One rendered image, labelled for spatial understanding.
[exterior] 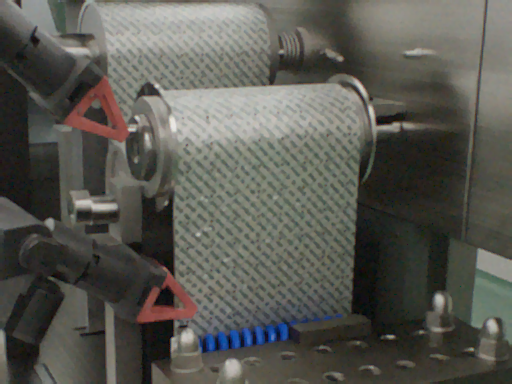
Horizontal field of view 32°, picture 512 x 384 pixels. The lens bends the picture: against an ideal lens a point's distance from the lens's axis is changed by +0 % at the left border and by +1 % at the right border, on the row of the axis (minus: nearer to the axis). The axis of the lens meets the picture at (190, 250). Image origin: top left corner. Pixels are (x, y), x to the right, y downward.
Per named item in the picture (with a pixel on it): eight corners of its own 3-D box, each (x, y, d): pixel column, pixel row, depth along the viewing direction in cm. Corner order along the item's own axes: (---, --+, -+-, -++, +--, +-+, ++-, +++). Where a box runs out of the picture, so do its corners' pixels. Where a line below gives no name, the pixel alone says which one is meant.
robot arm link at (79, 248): (50, 221, 92) (37, 208, 97) (19, 280, 92) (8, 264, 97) (107, 248, 95) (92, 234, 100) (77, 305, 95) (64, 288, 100)
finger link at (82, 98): (112, 165, 98) (48, 110, 94) (94, 151, 105) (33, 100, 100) (152, 117, 98) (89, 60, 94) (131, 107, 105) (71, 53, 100)
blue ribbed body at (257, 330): (183, 360, 105) (183, 332, 104) (343, 334, 112) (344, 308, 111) (195, 371, 101) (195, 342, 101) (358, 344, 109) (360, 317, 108)
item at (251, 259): (174, 353, 105) (173, 199, 100) (347, 326, 113) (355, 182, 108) (175, 354, 104) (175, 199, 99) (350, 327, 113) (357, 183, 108)
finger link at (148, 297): (188, 345, 102) (119, 315, 98) (166, 324, 108) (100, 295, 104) (216, 292, 101) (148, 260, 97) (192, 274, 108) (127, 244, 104)
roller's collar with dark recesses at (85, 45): (45, 80, 125) (43, 32, 123) (87, 78, 127) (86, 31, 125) (57, 84, 119) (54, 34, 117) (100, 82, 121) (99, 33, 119)
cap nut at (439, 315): (416, 323, 110) (419, 288, 109) (441, 319, 112) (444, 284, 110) (435, 333, 107) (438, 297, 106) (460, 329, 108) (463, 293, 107)
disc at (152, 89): (130, 191, 112) (130, 72, 107) (134, 191, 112) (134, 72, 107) (172, 227, 99) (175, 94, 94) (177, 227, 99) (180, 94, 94)
